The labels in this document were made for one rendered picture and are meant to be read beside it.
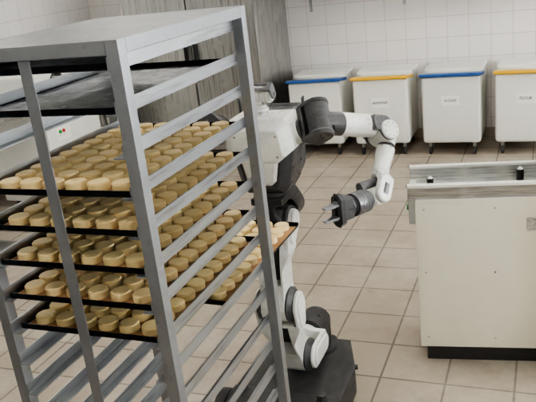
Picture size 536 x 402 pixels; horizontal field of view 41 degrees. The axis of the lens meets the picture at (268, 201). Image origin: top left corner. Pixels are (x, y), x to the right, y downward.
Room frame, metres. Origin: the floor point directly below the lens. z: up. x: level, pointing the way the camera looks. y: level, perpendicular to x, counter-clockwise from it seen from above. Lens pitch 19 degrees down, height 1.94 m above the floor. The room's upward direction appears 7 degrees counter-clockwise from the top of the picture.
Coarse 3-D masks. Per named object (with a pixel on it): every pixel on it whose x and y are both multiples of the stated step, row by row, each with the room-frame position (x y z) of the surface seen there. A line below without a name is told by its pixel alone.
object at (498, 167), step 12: (420, 168) 3.26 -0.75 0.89; (432, 168) 3.25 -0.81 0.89; (444, 168) 3.23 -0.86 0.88; (456, 168) 3.22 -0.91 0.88; (468, 168) 3.21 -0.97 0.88; (480, 168) 3.19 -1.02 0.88; (492, 168) 3.18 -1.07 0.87; (504, 168) 3.16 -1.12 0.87; (516, 168) 3.15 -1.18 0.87; (528, 168) 3.14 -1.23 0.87
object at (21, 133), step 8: (48, 120) 1.85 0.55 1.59; (56, 120) 1.88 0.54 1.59; (64, 120) 1.90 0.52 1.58; (72, 120) 1.90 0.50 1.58; (16, 128) 1.74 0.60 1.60; (24, 128) 1.77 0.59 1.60; (32, 128) 1.79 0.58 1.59; (48, 128) 1.82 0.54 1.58; (0, 136) 1.69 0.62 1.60; (8, 136) 1.71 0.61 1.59; (16, 136) 1.73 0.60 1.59; (24, 136) 1.75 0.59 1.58; (32, 136) 1.75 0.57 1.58; (0, 144) 1.68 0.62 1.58; (8, 144) 1.68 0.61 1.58
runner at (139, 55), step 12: (228, 24) 1.96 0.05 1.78; (180, 36) 1.70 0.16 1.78; (192, 36) 1.76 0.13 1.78; (204, 36) 1.82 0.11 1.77; (216, 36) 1.88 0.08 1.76; (144, 48) 1.55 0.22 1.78; (156, 48) 1.60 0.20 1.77; (168, 48) 1.64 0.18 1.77; (180, 48) 1.70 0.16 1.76; (132, 60) 1.50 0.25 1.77; (144, 60) 1.54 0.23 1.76; (108, 72) 1.42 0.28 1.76
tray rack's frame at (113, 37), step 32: (32, 32) 1.89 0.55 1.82; (64, 32) 1.77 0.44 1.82; (96, 32) 1.65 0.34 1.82; (128, 32) 1.55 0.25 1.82; (160, 32) 1.56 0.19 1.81; (192, 32) 1.70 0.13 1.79; (128, 64) 1.43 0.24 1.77; (32, 96) 1.51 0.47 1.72; (128, 96) 1.41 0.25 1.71; (128, 128) 1.41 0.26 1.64; (128, 160) 1.41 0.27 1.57; (64, 224) 1.50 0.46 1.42; (64, 256) 1.51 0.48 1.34; (160, 256) 1.43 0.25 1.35; (0, 288) 1.58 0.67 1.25; (160, 288) 1.41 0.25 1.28; (160, 320) 1.41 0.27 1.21; (96, 384) 1.51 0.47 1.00
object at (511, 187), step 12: (516, 180) 2.90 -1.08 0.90; (528, 180) 2.88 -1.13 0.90; (408, 192) 2.99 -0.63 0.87; (420, 192) 2.98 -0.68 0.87; (432, 192) 2.97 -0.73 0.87; (444, 192) 2.95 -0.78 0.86; (456, 192) 2.94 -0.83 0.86; (468, 192) 2.93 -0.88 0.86; (480, 192) 2.92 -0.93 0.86; (492, 192) 2.90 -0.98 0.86; (504, 192) 2.89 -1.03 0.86; (516, 192) 2.88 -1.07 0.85; (528, 192) 2.86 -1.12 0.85
